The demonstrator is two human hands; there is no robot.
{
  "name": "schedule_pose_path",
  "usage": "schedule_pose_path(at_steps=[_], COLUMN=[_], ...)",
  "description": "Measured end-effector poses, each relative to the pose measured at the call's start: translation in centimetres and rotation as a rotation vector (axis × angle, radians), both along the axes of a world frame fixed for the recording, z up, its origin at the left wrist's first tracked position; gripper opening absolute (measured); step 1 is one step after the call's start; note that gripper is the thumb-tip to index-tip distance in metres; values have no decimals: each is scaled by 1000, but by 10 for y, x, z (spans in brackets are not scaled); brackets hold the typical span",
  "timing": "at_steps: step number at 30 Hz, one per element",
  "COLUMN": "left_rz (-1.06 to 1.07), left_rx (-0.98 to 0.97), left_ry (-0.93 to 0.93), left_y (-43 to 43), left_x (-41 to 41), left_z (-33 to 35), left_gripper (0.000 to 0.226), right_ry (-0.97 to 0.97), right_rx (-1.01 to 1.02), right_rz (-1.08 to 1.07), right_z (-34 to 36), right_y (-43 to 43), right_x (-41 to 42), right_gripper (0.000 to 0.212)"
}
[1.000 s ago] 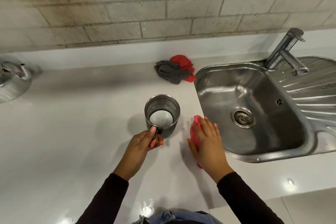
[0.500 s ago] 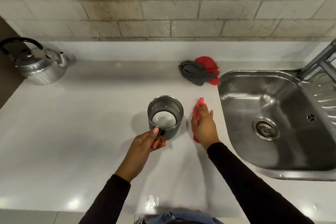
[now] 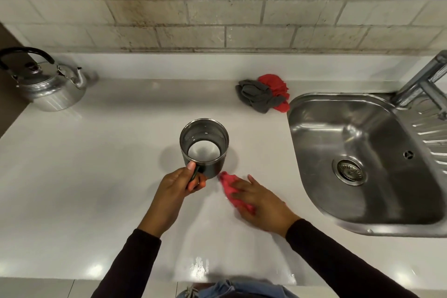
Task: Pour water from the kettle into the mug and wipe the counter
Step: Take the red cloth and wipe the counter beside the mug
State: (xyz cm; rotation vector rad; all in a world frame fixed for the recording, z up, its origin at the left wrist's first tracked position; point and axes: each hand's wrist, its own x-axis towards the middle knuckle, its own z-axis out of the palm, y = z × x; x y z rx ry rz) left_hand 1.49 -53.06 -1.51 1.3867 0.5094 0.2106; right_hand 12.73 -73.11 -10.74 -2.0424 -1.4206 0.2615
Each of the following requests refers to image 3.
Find person's right hand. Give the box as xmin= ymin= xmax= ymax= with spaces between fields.
xmin=229 ymin=175 xmax=301 ymax=238

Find person's left hand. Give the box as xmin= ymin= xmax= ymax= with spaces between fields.
xmin=139 ymin=162 xmax=207 ymax=238

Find pink cleaning cloth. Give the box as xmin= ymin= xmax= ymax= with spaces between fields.
xmin=218 ymin=171 xmax=256 ymax=214

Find steel mug with dark handle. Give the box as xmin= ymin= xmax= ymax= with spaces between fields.
xmin=179 ymin=119 xmax=230 ymax=191

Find person's right forearm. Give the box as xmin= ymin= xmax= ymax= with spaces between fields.
xmin=286 ymin=218 xmax=420 ymax=298

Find person's left forearm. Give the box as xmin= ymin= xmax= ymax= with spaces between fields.
xmin=91 ymin=218 xmax=172 ymax=298

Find grey cloth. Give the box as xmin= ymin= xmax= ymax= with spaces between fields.
xmin=235 ymin=79 xmax=287 ymax=114

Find person's blue jeans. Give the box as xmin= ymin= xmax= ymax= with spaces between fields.
xmin=176 ymin=280 xmax=300 ymax=298

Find sink drain strainer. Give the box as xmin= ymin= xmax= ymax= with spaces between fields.
xmin=332 ymin=156 xmax=367 ymax=186

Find red crumpled cloth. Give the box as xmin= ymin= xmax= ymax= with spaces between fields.
xmin=258 ymin=74 xmax=291 ymax=113

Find stainless steel sink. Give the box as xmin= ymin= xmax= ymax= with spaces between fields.
xmin=287 ymin=91 xmax=447 ymax=238

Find chrome tap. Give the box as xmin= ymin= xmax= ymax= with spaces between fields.
xmin=390 ymin=51 xmax=447 ymax=121

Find steel kettle with black handle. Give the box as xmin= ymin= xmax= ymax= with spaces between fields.
xmin=0 ymin=47 xmax=88 ymax=112

